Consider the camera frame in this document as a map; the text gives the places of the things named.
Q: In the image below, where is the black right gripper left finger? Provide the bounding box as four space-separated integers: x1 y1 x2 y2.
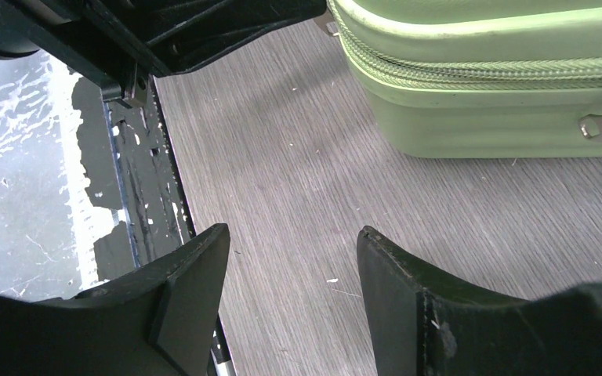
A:
72 223 230 375

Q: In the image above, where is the green ribbed hard-shell suitcase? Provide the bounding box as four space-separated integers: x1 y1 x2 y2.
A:
328 1 602 158

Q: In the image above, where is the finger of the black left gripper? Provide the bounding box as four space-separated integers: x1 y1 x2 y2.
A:
0 0 328 104

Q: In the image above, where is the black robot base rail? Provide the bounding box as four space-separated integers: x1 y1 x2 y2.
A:
70 74 237 376

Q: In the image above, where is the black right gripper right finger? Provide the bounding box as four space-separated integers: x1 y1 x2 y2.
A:
357 226 522 375

